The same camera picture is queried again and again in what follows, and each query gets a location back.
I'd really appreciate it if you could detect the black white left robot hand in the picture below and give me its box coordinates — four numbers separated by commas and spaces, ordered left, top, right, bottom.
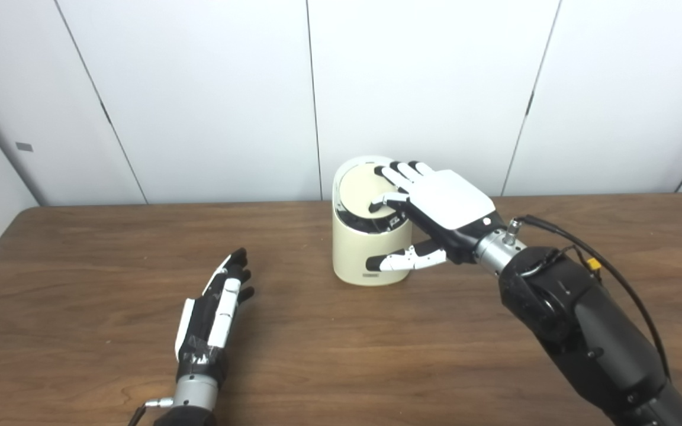
174, 248, 256, 382

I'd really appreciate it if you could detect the cream-colored bin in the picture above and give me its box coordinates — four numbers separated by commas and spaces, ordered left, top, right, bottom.
332, 155, 416, 286

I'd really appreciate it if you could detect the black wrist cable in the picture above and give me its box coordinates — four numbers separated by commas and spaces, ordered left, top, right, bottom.
128, 398, 175, 426
507, 214, 672, 379

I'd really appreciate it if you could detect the round cream bin lid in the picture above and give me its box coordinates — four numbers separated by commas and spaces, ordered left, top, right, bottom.
339, 164, 407, 217

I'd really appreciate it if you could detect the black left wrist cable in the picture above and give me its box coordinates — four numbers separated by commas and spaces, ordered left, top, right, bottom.
128, 398, 175, 426

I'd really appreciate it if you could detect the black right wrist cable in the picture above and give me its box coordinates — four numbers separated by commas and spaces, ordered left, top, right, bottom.
507, 214, 672, 379

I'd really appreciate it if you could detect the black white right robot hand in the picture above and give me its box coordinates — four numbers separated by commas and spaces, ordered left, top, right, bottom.
366, 160, 507, 273

